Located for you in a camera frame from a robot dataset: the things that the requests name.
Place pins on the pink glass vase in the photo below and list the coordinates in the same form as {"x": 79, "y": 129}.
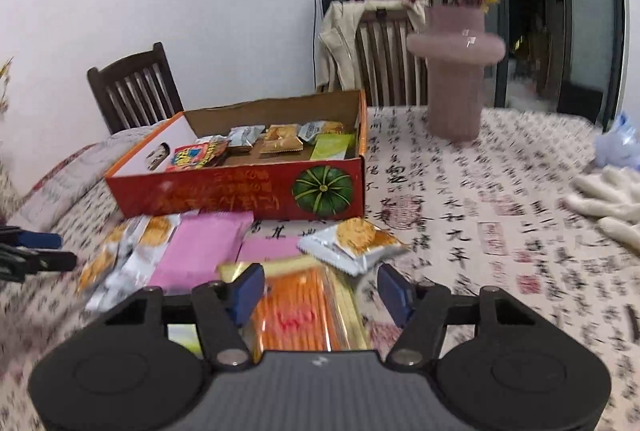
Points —
{"x": 457, "y": 49}

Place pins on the dark wooden chair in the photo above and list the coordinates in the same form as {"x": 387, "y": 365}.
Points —
{"x": 137, "y": 90}

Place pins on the cracker packet on table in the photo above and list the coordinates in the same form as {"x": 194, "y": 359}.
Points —
{"x": 352, "y": 246}

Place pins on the blue plastic bag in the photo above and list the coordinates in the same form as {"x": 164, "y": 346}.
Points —
{"x": 619, "y": 146}

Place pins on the orange biscuit stick packet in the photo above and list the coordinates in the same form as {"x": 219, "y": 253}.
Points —
{"x": 306, "y": 306}

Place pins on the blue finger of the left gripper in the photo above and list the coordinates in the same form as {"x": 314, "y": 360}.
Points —
{"x": 17, "y": 237}
{"x": 17, "y": 263}

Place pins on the silver snack packet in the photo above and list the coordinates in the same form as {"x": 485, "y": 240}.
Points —
{"x": 310, "y": 131}

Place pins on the red colourful snack packet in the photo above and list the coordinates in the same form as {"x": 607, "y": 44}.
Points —
{"x": 206, "y": 153}

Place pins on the white snack packet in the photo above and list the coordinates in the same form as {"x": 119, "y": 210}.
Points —
{"x": 243, "y": 138}

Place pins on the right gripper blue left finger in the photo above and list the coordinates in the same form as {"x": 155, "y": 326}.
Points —
{"x": 220, "y": 311}

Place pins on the wooden chair with jacket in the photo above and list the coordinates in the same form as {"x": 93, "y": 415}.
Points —
{"x": 389, "y": 74}

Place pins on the calligraphy print tablecloth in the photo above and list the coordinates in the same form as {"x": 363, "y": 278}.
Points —
{"x": 488, "y": 213}

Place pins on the white knit gloves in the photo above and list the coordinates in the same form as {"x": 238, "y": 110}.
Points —
{"x": 611, "y": 197}

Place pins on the pink patterned folded blanket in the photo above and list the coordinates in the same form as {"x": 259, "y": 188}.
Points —
{"x": 69, "y": 182}

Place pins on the green snack packet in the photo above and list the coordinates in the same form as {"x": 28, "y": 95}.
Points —
{"x": 332, "y": 146}

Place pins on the patterned vase with flowers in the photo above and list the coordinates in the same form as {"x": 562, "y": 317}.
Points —
{"x": 5, "y": 78}

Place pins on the cracker packet near box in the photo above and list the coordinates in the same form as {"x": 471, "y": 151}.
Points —
{"x": 126, "y": 261}

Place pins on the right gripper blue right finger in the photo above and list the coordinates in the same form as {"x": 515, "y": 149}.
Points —
{"x": 420, "y": 312}

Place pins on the orange cardboard snack box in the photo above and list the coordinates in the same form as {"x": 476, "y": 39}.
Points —
{"x": 289, "y": 186}

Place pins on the yellow cracker snack packet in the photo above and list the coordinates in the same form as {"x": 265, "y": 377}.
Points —
{"x": 282, "y": 138}

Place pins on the beige jacket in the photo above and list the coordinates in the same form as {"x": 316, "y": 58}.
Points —
{"x": 337, "y": 59}

